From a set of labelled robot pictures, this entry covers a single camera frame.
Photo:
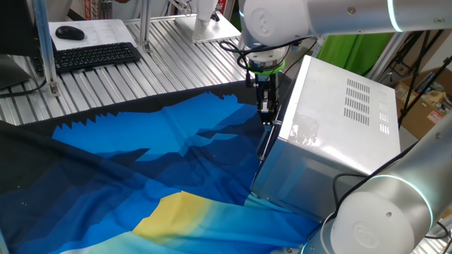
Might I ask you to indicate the black computer keyboard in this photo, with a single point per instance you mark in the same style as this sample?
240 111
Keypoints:
88 56

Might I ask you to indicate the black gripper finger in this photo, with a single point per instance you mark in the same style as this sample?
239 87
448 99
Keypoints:
266 113
274 109

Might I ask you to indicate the aluminium frame post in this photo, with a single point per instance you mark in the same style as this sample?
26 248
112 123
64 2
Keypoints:
44 42
144 24

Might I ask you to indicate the flat metal base plate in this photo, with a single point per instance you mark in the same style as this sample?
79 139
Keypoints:
212 35

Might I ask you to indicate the black tripod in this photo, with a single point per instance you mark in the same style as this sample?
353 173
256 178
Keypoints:
418 67

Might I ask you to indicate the black computer monitor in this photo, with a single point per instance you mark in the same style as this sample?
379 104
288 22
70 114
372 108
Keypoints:
14 31

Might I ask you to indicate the white paper sheet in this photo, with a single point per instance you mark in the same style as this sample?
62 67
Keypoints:
106 31

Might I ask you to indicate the brown cardboard box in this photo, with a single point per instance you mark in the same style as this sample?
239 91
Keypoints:
420 113

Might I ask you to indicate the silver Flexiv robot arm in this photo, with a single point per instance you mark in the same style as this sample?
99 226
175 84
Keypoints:
275 21

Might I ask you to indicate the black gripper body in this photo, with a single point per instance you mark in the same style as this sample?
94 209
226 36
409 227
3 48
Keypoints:
266 86

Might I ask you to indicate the black computer mouse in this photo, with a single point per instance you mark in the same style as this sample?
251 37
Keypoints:
70 32

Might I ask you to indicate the white stand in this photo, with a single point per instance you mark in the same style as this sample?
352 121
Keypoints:
205 14

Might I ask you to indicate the green fabric backdrop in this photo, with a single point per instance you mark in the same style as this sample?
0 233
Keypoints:
353 53

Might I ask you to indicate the slanted aluminium profile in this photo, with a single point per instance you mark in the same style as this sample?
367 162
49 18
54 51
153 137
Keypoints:
385 56

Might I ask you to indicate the silver Galanz microwave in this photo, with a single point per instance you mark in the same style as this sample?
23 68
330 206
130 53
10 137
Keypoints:
335 106

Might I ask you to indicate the horizontal aluminium rail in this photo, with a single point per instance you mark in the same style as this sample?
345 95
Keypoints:
166 17

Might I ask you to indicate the blue mountain print cloth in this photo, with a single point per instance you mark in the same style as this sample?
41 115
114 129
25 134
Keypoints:
123 169

